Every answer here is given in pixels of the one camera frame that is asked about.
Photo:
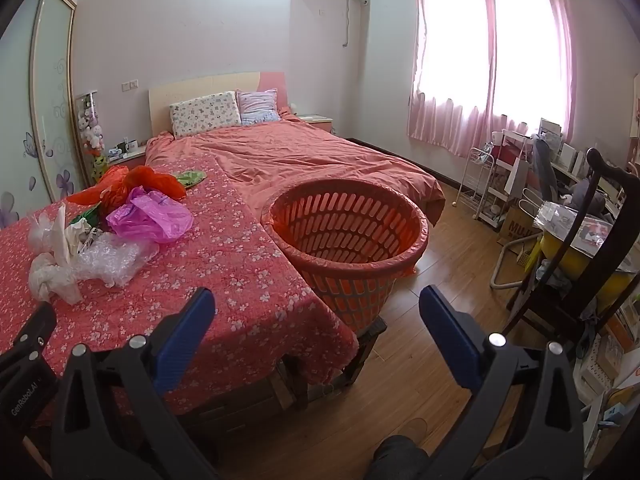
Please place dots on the orange plastic laundry basket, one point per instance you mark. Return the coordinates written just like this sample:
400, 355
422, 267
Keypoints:
350, 272

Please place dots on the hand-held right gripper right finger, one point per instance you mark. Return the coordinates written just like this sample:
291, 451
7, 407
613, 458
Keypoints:
450, 332

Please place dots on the pink striped pillow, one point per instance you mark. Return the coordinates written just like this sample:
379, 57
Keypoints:
257, 105

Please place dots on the beige pink headboard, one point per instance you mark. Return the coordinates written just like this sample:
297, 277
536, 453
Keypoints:
200, 85

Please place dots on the white paper bag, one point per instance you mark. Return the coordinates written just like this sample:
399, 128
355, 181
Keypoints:
517, 175

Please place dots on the white picture frame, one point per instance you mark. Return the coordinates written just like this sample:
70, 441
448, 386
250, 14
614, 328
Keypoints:
550, 131

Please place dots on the grey clothing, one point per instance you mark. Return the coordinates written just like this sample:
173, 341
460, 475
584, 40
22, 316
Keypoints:
545, 170

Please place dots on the air conditioner pipe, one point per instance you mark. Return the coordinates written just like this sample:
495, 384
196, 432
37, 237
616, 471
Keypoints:
347, 20

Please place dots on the green yellow printed packet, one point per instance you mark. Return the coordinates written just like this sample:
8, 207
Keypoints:
191, 177

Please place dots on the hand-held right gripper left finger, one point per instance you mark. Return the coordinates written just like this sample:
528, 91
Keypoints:
185, 332

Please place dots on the pink nightstand with mugs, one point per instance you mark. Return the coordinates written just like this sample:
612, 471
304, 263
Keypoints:
127, 158

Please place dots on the bed with salmon cover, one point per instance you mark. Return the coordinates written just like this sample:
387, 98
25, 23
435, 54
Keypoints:
310, 155

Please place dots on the flower print sliding wardrobe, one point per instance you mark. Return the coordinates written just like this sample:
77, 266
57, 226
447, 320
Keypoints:
50, 110

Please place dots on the pink curtain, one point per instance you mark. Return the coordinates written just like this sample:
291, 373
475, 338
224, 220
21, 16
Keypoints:
450, 60
535, 60

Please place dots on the dark wooden stool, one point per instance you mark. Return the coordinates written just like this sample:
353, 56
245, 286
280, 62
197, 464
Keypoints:
367, 345

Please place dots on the red floral tablecloth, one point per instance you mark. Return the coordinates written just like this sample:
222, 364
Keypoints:
225, 280

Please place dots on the yellow basin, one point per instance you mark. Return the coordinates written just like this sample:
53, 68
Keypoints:
575, 262

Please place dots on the pink plastic bag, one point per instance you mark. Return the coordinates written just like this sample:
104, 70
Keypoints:
150, 220

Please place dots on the clear tube of plush toys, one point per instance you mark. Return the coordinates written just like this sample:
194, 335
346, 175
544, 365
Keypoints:
90, 125

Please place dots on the pile of books and boxes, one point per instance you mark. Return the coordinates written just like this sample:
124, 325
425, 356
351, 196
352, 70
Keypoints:
610, 370

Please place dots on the floral print pillow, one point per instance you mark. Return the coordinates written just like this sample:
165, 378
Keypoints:
205, 112

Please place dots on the white wall socket panel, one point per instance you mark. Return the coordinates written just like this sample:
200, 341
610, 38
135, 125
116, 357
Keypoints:
130, 85

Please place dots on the white plastic bag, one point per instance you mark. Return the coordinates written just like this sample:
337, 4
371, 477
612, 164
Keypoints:
50, 275

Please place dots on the white tubular rack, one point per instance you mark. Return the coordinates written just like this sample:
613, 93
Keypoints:
500, 265

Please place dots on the white mug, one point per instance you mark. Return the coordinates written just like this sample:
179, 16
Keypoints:
132, 146

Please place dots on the green plastic bag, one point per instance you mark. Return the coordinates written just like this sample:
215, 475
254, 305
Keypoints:
82, 217

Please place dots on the dark wooden chair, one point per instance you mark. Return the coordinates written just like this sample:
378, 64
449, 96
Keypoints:
607, 180

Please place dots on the red plastic bag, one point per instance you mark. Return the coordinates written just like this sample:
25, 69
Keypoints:
160, 180

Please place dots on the orange plastic bag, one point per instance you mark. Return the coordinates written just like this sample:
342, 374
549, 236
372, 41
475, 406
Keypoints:
107, 182

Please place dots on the person's dark trouser leg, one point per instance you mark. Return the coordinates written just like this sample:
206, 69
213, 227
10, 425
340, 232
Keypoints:
400, 460

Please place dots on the green plush toy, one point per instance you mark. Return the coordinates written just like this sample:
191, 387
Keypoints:
100, 165

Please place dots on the clear plastic bag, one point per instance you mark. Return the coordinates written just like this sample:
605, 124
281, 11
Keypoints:
42, 225
112, 260

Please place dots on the cardboard box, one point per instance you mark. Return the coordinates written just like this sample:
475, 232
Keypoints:
517, 227

